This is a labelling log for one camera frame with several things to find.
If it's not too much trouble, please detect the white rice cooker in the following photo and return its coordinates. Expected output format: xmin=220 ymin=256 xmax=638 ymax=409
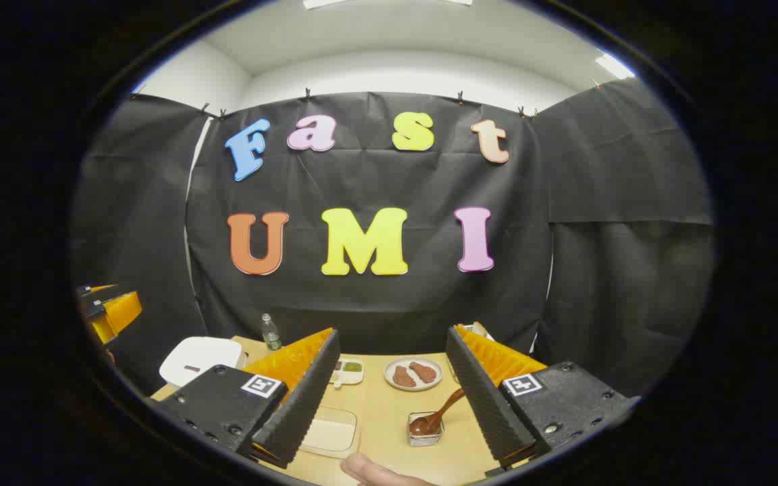
xmin=159 ymin=336 xmax=244 ymax=387

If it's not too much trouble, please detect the clear box of rice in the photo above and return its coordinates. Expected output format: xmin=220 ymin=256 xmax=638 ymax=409
xmin=298 ymin=406 xmax=361 ymax=460

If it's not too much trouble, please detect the metal wire chopstick holder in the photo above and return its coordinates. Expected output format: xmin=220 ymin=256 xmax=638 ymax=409
xmin=407 ymin=410 xmax=445 ymax=448

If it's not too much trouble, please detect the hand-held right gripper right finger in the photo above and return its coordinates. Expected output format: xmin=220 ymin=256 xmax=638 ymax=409
xmin=446 ymin=325 xmax=640 ymax=473

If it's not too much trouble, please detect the brown wooden spoon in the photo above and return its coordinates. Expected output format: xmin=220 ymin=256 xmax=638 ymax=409
xmin=408 ymin=388 xmax=465 ymax=436

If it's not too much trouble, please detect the white round plate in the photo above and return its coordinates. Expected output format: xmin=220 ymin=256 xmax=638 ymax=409
xmin=384 ymin=356 xmax=444 ymax=392

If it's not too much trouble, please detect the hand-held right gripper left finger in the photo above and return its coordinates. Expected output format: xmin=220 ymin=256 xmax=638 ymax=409
xmin=153 ymin=328 xmax=341 ymax=470

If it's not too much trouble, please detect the clear plastic water bottle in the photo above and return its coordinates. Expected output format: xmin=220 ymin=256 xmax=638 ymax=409
xmin=261 ymin=313 xmax=283 ymax=352

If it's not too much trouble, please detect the white divided grain dish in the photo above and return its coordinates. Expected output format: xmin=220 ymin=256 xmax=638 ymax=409
xmin=328 ymin=359 xmax=365 ymax=389

